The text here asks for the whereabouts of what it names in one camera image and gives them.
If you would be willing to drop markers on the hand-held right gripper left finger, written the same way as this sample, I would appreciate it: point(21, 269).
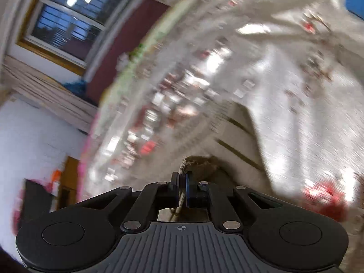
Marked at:
point(177, 189)

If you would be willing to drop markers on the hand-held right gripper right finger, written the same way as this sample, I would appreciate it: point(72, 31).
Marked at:
point(189, 190)

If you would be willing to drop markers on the beige striped knit sweater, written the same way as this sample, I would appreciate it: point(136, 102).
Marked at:
point(233, 136)

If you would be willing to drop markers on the orange item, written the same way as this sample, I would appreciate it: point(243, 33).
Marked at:
point(56, 176)

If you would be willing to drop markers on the wooden cabinet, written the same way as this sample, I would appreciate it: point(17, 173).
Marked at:
point(69, 182)

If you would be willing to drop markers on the teal bag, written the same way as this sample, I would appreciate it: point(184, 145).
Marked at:
point(75, 86)

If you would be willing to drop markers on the silver floral bed sheet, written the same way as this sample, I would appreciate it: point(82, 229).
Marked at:
point(284, 91)

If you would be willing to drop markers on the pink-edged floral quilt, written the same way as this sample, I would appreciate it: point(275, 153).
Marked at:
point(153, 34)

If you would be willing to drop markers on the window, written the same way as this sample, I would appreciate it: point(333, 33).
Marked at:
point(71, 17)

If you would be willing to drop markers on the blue folded cloth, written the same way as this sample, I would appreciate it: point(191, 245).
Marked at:
point(355, 2)

